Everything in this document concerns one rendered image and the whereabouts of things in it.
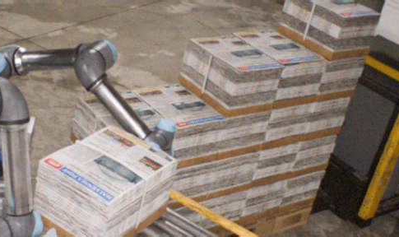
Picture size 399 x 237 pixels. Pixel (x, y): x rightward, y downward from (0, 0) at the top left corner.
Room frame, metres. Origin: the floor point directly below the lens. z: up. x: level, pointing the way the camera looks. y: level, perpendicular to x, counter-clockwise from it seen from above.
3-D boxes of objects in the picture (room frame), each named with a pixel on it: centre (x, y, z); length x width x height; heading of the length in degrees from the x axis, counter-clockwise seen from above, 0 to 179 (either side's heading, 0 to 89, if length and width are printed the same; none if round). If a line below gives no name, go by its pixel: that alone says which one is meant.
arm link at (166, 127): (2.23, -0.10, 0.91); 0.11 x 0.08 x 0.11; 163
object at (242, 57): (2.88, -0.38, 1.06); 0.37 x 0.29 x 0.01; 39
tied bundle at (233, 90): (2.89, -0.37, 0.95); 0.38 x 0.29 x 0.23; 39
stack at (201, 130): (2.80, -0.27, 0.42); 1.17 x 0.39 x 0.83; 129
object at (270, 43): (3.08, -0.58, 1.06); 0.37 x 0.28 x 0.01; 38
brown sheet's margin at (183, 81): (2.88, -0.37, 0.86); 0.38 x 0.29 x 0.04; 39
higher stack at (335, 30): (3.26, -0.83, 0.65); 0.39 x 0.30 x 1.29; 39
